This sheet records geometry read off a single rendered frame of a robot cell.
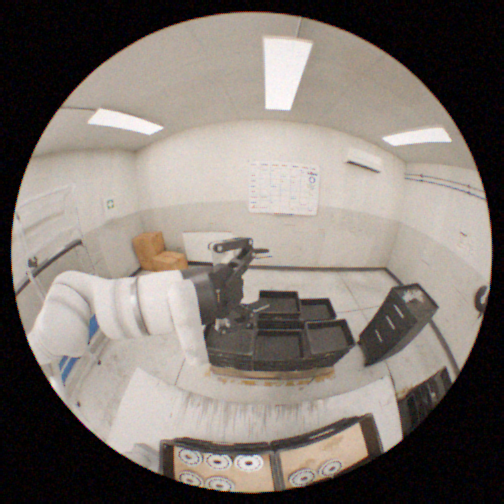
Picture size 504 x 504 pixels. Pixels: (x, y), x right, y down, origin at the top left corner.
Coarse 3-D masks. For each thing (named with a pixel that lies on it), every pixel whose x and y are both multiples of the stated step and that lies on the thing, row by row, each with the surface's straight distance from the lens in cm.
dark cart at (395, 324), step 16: (400, 288) 172; (416, 288) 198; (384, 304) 165; (400, 304) 150; (416, 304) 168; (432, 304) 195; (384, 320) 167; (400, 320) 154; (416, 320) 142; (368, 336) 188; (384, 336) 170; (400, 336) 156; (368, 352) 191; (384, 352) 170
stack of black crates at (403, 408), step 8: (400, 400) 191; (408, 400) 196; (400, 408) 190; (408, 408) 199; (416, 408) 194; (400, 416) 191; (408, 416) 200; (416, 416) 198; (408, 424) 202; (416, 424) 199; (408, 432) 188
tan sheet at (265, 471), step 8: (176, 448) 82; (176, 456) 84; (232, 456) 77; (264, 456) 76; (176, 464) 86; (184, 464) 84; (200, 464) 81; (232, 464) 78; (264, 464) 78; (176, 472) 88; (200, 472) 83; (208, 472) 82; (216, 472) 81; (224, 472) 81; (232, 472) 80; (240, 472) 80; (256, 472) 80; (264, 472) 80; (240, 480) 82; (248, 480) 82; (256, 480) 82; (264, 480) 82; (272, 480) 82; (240, 488) 85; (248, 488) 84; (256, 488) 84; (264, 488) 85; (272, 488) 85
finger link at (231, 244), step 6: (222, 240) 20; (228, 240) 19; (234, 240) 18; (240, 240) 19; (246, 240) 19; (252, 240) 20; (216, 246) 17; (222, 246) 17; (228, 246) 18; (234, 246) 18; (240, 246) 19; (246, 246) 19; (216, 252) 17; (222, 252) 18
